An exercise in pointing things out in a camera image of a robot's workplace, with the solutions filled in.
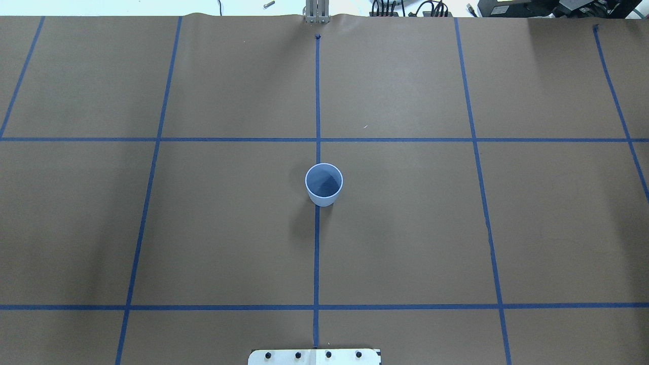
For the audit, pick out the light blue plastic cup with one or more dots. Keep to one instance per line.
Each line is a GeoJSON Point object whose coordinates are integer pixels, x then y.
{"type": "Point", "coordinates": [324, 182]}

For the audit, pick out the black monitor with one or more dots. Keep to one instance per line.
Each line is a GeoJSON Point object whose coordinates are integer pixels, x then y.
{"type": "Point", "coordinates": [557, 9]}

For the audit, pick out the aluminium frame post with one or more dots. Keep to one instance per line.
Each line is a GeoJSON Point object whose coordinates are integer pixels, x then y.
{"type": "Point", "coordinates": [317, 11]}

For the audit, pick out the white camera mast pedestal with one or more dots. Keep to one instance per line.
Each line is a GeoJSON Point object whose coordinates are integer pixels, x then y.
{"type": "Point", "coordinates": [316, 356]}

